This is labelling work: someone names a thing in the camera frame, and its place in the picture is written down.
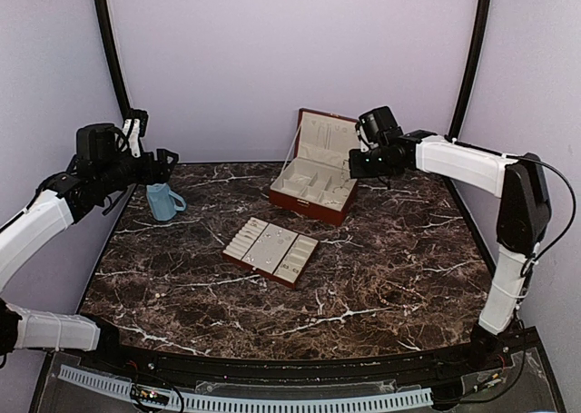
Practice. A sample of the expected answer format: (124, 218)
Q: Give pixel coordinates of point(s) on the red open jewelry box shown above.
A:
(315, 178)

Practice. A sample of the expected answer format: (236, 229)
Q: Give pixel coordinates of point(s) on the black corner frame post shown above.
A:
(469, 76)
(111, 55)

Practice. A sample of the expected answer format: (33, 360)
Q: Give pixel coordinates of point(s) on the white slotted cable duct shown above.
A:
(219, 397)

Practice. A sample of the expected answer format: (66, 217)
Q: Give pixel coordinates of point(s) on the black corner frame post right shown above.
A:
(469, 76)

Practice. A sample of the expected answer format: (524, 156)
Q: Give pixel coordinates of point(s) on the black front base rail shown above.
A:
(432, 366)

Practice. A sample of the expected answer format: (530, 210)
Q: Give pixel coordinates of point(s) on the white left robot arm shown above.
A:
(108, 159)

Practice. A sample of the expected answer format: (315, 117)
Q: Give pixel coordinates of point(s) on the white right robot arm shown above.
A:
(518, 181)

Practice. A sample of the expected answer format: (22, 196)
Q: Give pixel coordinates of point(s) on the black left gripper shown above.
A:
(162, 172)

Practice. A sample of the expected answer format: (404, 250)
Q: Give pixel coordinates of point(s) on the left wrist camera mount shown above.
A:
(134, 128)

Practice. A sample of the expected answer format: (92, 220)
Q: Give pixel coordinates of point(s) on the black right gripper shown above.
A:
(358, 171)

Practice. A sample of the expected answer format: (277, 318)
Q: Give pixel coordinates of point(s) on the black corner frame post left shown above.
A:
(111, 55)

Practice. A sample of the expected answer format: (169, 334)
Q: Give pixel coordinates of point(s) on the light blue ceramic mug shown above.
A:
(164, 203)

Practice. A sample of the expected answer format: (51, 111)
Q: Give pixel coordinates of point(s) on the red jewelry tray insert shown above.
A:
(271, 251)

